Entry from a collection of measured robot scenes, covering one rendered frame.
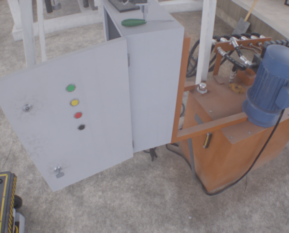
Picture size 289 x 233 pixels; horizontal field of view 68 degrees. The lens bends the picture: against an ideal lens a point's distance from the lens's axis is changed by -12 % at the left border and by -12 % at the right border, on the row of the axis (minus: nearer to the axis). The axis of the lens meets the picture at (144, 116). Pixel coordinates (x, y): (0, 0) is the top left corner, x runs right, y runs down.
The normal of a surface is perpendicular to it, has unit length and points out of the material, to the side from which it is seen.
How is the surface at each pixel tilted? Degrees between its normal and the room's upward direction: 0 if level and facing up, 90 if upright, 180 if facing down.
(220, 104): 0
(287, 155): 0
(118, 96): 90
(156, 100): 90
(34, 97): 90
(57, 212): 0
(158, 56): 90
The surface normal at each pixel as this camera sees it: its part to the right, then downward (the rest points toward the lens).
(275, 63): -0.75, 0.48
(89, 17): 0.32, 0.69
